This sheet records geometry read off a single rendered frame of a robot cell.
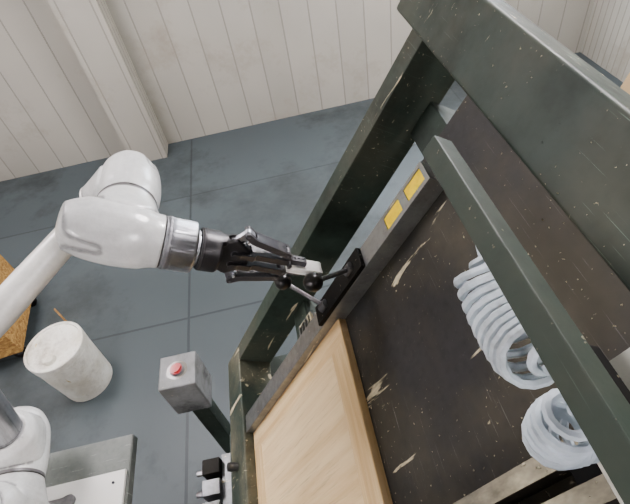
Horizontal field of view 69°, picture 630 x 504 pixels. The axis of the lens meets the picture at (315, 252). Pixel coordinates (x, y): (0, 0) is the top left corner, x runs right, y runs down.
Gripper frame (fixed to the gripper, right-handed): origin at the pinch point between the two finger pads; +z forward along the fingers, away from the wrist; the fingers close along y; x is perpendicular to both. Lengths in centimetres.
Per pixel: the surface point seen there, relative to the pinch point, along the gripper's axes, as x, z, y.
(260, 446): 7, 13, 64
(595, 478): 48, 8, -28
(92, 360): -85, -32, 177
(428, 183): 0.7, 12.1, -24.8
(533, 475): 46, 8, -22
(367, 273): 0.7, 12.8, -2.1
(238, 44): -322, 30, 80
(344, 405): 18.4, 13.4, 17.6
